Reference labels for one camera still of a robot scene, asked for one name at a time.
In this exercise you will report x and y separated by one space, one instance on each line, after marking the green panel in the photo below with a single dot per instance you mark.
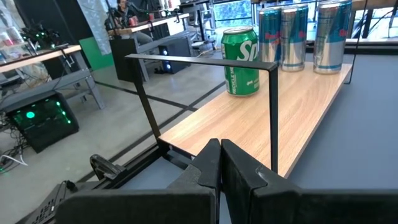
96 54

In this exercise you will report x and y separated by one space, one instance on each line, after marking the wooden shelf with black frame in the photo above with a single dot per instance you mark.
264 118

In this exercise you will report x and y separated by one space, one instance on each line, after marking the green Sprite can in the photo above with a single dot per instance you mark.
239 71

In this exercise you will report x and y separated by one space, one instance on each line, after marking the black computer with green lights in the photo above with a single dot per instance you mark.
46 124

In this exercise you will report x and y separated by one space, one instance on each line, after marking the wooden desk with grey legs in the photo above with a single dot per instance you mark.
40 54

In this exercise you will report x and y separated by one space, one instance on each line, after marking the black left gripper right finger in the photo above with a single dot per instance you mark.
248 193

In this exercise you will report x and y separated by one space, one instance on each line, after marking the blue silver Red Bull can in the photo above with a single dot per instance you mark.
331 40
293 40
270 37

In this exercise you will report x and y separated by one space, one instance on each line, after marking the person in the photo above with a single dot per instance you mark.
122 14

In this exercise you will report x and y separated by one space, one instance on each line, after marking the black computer with blue lights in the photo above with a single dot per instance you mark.
177 56

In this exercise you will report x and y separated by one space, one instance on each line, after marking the red cup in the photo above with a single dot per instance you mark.
134 20

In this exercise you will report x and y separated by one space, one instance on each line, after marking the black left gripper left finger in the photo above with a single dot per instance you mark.
202 186

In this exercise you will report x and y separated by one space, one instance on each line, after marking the desk with black cabinet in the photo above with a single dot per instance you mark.
155 26

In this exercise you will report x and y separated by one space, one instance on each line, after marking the black metal rig frame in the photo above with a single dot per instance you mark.
146 156

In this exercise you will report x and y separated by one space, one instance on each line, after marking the black perforated metal case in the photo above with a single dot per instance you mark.
46 208

